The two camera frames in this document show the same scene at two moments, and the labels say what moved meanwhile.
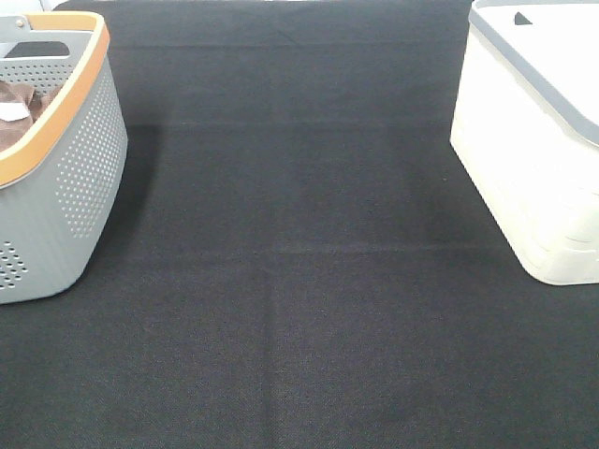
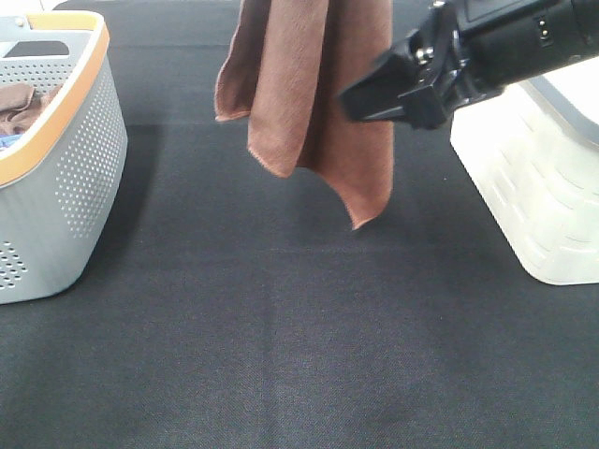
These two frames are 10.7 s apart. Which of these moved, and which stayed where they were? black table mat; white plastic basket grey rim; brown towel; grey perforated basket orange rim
Moved: brown towel
Stayed: grey perforated basket orange rim; black table mat; white plastic basket grey rim
